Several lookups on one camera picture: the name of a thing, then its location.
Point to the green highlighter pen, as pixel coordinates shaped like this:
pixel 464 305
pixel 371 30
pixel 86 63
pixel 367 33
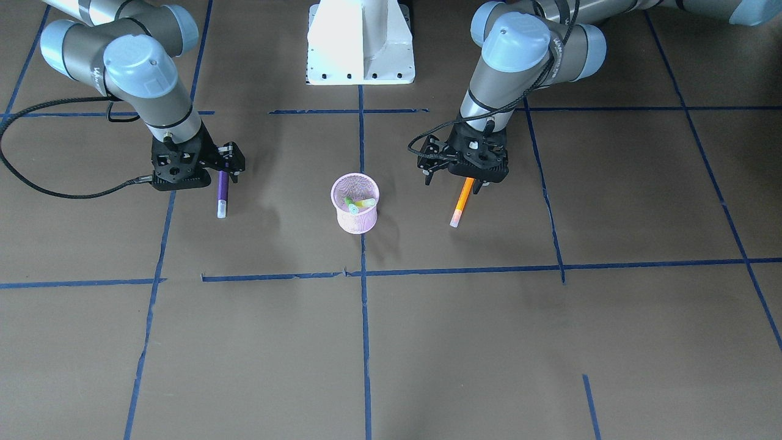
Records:
pixel 352 207

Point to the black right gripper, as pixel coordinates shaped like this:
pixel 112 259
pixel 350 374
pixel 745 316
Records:
pixel 211 153

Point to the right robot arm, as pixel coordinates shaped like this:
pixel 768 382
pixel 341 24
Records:
pixel 126 50

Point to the yellow highlighter pen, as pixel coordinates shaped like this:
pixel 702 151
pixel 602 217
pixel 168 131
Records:
pixel 366 203

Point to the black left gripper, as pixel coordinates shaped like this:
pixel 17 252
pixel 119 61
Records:
pixel 435 157

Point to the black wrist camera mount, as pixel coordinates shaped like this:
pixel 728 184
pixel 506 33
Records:
pixel 434 155

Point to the purple highlighter pen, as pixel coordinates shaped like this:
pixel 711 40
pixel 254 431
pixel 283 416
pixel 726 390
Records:
pixel 222 192

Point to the white pillar with base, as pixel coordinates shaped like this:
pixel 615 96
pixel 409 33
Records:
pixel 360 42

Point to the orange highlighter pen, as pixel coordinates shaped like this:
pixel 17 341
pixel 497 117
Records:
pixel 464 194

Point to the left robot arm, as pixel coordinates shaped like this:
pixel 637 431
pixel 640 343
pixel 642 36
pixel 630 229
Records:
pixel 529 45

